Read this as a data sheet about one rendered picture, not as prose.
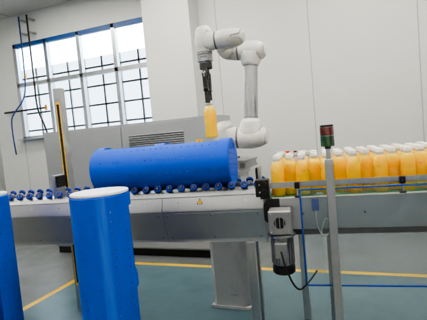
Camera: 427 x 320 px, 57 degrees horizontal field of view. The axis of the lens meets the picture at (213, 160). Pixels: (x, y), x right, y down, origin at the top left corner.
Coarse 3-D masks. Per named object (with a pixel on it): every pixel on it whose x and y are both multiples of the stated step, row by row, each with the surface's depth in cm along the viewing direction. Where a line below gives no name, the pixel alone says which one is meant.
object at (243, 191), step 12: (168, 192) 232; (180, 192) 229; (192, 192) 228; (204, 192) 225; (216, 192) 223; (228, 192) 222; (240, 192) 220; (252, 192) 218; (12, 204) 257; (24, 204) 255
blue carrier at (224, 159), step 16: (160, 144) 236; (176, 144) 232; (192, 144) 228; (208, 144) 225; (224, 144) 222; (96, 160) 239; (112, 160) 236; (128, 160) 233; (144, 160) 230; (160, 160) 228; (176, 160) 225; (192, 160) 222; (208, 160) 220; (224, 160) 218; (96, 176) 238; (112, 176) 235; (128, 176) 233; (144, 176) 231; (160, 176) 228; (176, 176) 226; (192, 176) 224; (208, 176) 222; (224, 176) 220
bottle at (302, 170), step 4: (300, 160) 206; (304, 160) 206; (296, 164) 207; (300, 164) 205; (304, 164) 205; (296, 168) 207; (300, 168) 205; (304, 168) 205; (308, 168) 206; (296, 172) 207; (300, 172) 205; (304, 172) 205; (308, 172) 206; (296, 176) 207; (300, 176) 205; (304, 176) 205; (308, 176) 206; (296, 180) 208; (300, 180) 206; (304, 180) 205; (308, 180) 206; (300, 188) 206; (304, 188) 205; (308, 188) 206
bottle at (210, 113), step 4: (208, 104) 230; (212, 104) 232; (208, 108) 229; (212, 108) 230; (204, 112) 231; (208, 112) 229; (212, 112) 229; (204, 116) 232; (208, 116) 229; (212, 116) 229; (216, 116) 232; (208, 120) 229; (212, 120) 229; (216, 120) 232; (208, 124) 230; (212, 124) 230; (216, 124) 231; (208, 128) 230; (212, 128) 230; (216, 128) 231; (208, 132) 230; (212, 132) 230; (216, 132) 231; (208, 136) 230; (212, 136) 230; (216, 136) 231
